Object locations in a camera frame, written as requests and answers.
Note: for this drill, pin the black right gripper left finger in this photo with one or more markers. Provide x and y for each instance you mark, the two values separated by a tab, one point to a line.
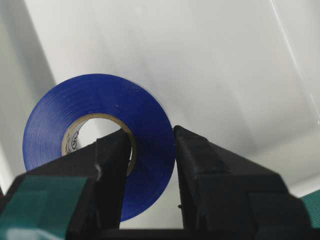
73	197

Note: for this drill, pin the blue tape roll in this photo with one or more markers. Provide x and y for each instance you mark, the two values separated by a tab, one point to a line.
86	96

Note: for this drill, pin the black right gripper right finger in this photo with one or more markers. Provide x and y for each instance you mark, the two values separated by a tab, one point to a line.
228	197

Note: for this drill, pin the green table cloth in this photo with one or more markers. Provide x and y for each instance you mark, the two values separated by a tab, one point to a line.
312	204

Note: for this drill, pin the white plastic case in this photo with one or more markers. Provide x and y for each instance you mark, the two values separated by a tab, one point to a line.
245	74

